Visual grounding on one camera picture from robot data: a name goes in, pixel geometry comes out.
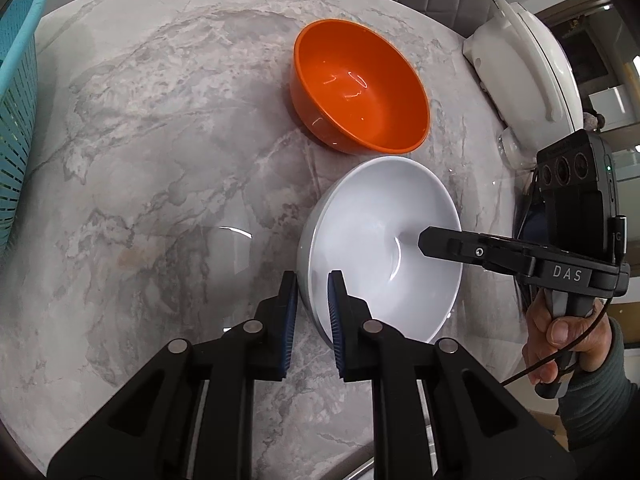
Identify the teal plastic colander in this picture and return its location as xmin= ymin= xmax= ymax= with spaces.
xmin=0 ymin=0 xmax=47 ymax=247

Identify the white bowl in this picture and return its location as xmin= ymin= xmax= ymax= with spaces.
xmin=296 ymin=156 xmax=462 ymax=342

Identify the dark green sleeve forearm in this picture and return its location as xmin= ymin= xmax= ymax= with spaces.
xmin=559 ymin=318 xmax=639 ymax=453

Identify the black camera box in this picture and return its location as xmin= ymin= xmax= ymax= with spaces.
xmin=537 ymin=129 xmax=627 ymax=264

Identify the person's right hand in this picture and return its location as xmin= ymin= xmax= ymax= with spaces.
xmin=522 ymin=290 xmax=613 ymax=372

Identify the black cable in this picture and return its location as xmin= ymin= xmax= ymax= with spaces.
xmin=502 ymin=296 xmax=609 ymax=388

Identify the orange plastic bowl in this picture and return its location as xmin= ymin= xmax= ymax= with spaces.
xmin=290 ymin=18 xmax=431 ymax=155

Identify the white rice cooker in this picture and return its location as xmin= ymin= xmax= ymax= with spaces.
xmin=463 ymin=0 xmax=584 ymax=170

